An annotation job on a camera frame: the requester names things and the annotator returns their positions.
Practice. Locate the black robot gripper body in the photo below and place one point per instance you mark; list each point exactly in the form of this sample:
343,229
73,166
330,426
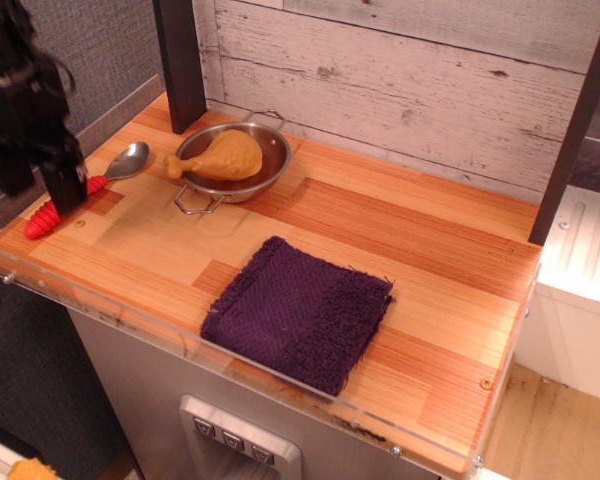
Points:
32,122

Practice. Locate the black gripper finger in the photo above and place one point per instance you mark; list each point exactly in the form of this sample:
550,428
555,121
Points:
66,185
16,175

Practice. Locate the red handled metal spoon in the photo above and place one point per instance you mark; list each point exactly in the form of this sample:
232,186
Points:
128,163

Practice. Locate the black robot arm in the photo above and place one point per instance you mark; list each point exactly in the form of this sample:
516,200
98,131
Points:
20,58

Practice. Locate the toy chicken drumstick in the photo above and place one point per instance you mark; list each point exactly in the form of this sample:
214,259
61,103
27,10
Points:
232,155

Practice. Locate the grey toy fridge cabinet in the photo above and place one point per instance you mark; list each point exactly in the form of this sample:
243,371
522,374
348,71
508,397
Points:
144,384

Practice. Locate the purple folded towel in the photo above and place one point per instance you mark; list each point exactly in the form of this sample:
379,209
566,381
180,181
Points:
298,315

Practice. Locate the orange plush object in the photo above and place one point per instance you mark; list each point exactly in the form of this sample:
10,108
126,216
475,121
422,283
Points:
31,469

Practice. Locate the silver dispenser button panel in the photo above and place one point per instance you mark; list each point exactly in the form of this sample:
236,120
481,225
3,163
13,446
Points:
224,446

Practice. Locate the clear acrylic table guard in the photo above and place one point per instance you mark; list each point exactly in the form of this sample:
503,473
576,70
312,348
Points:
427,383

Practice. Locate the white toy sink counter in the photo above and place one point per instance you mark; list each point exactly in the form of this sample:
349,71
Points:
560,338

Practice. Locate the steel bowl with handles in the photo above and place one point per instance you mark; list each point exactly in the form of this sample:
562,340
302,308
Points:
265,127

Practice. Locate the dark left wooden post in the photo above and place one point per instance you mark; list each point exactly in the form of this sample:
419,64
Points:
180,56

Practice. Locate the dark wooden post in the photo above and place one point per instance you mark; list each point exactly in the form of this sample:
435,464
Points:
180,56
568,154

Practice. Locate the dark right wooden post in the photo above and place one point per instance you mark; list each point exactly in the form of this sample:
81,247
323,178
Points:
568,154

